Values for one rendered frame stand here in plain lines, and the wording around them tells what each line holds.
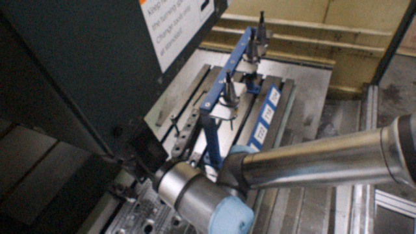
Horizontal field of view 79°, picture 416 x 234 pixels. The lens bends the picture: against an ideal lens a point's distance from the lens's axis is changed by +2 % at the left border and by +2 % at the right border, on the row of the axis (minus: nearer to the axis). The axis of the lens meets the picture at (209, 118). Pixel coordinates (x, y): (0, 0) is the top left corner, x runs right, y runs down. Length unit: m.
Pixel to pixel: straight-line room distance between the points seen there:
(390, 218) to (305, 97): 0.86
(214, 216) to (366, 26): 1.16
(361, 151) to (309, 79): 1.10
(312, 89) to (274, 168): 1.02
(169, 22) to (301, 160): 0.29
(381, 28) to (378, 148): 1.03
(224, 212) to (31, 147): 0.77
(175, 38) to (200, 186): 0.23
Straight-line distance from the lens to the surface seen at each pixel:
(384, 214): 1.84
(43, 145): 1.05
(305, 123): 1.38
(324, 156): 0.41
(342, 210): 1.24
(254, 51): 0.89
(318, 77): 1.48
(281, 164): 0.45
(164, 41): 0.30
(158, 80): 0.30
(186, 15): 0.34
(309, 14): 1.36
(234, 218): 0.39
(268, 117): 1.10
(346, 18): 1.35
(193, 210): 0.41
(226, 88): 0.72
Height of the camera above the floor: 1.76
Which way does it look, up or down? 49 degrees down
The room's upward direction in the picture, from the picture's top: 10 degrees counter-clockwise
